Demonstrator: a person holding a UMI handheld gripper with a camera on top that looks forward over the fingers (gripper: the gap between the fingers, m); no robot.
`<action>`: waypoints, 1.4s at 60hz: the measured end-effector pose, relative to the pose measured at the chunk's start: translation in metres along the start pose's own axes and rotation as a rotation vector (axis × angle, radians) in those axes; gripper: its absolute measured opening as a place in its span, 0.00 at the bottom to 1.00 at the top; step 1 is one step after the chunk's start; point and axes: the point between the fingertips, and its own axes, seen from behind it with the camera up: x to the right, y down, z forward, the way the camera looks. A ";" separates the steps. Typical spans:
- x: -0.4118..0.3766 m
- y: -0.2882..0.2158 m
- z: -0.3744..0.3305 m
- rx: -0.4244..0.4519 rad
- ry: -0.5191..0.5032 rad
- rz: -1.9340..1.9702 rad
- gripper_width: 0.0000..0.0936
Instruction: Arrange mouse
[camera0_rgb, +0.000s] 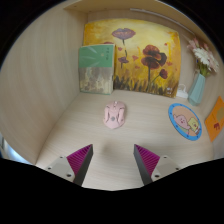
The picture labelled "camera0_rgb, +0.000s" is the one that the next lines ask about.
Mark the pink and white flower bouquet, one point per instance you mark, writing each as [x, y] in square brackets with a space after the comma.
[204, 56]

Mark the wooden shelf unit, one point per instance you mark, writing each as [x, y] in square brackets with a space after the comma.
[100, 4]

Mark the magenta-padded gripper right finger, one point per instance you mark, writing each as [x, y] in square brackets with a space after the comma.
[165, 165]

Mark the pink computer mouse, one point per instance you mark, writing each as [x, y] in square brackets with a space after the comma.
[114, 115]

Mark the white power strip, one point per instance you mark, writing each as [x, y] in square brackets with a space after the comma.
[182, 92]

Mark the light blue faceted vase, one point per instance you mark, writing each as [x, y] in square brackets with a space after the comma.
[196, 90]

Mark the green and beige book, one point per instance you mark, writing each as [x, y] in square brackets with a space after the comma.
[96, 68]

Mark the yellow poppy flower painting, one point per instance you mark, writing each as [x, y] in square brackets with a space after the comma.
[143, 40]

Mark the round blue-rimmed cartoon mouse pad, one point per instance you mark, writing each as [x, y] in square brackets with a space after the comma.
[184, 121]

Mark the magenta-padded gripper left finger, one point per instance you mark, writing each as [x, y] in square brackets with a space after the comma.
[60, 166]

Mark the orange book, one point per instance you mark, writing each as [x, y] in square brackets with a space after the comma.
[216, 121]

